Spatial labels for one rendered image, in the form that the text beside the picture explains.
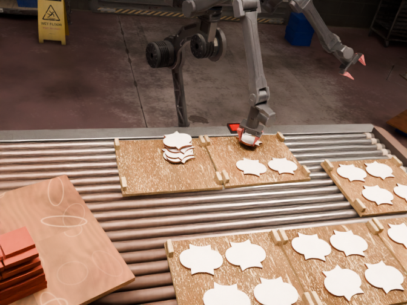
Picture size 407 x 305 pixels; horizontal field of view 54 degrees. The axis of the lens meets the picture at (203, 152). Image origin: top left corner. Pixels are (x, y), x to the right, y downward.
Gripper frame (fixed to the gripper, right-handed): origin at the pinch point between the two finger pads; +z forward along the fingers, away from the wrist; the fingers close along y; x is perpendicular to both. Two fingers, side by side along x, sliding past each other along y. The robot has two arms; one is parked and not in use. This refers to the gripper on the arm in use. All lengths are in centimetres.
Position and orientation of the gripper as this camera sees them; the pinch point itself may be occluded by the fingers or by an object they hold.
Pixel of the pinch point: (246, 141)
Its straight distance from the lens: 188.5
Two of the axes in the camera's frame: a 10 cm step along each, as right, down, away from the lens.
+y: 9.1, 3.6, -2.2
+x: 3.8, -4.9, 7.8
